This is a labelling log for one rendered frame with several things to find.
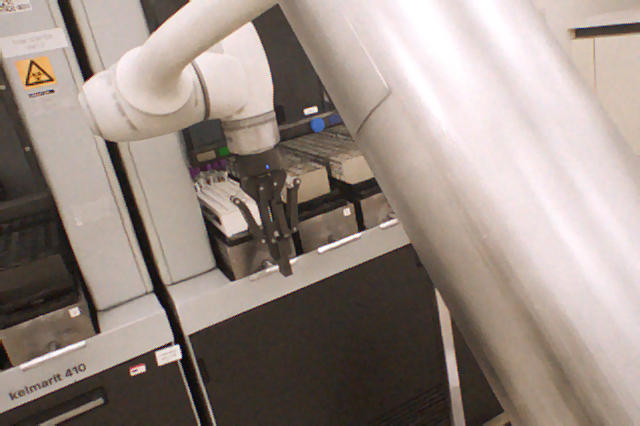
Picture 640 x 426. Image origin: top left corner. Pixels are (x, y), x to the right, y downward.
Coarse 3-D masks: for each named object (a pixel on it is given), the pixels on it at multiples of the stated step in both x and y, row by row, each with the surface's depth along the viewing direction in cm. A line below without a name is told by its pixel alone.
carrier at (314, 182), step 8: (312, 168) 122; (320, 168) 121; (296, 176) 119; (304, 176) 119; (312, 176) 120; (320, 176) 121; (304, 184) 120; (312, 184) 121; (320, 184) 122; (328, 184) 123; (304, 192) 120; (312, 192) 121; (320, 192) 122; (328, 192) 123; (304, 200) 121
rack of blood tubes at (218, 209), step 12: (228, 180) 134; (204, 192) 127; (216, 192) 125; (228, 192) 123; (204, 204) 122; (216, 204) 117; (228, 204) 115; (252, 204) 111; (216, 216) 127; (228, 216) 109; (240, 216) 111; (228, 228) 110; (240, 228) 111
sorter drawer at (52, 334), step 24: (72, 264) 117; (24, 312) 95; (48, 312) 95; (72, 312) 96; (0, 336) 92; (24, 336) 94; (48, 336) 95; (72, 336) 97; (24, 360) 94; (48, 360) 92
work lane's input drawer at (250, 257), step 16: (208, 224) 122; (272, 224) 112; (224, 240) 112; (240, 240) 108; (256, 240) 109; (224, 256) 112; (240, 256) 108; (256, 256) 110; (240, 272) 109; (256, 272) 107; (272, 272) 107
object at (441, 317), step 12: (432, 288) 104; (432, 300) 106; (432, 312) 107; (444, 312) 106; (444, 324) 106; (444, 336) 107; (444, 348) 108; (444, 360) 109; (444, 372) 111; (456, 372) 111; (444, 384) 112; (456, 384) 111; (456, 396) 112; (456, 408) 113; (456, 420) 114
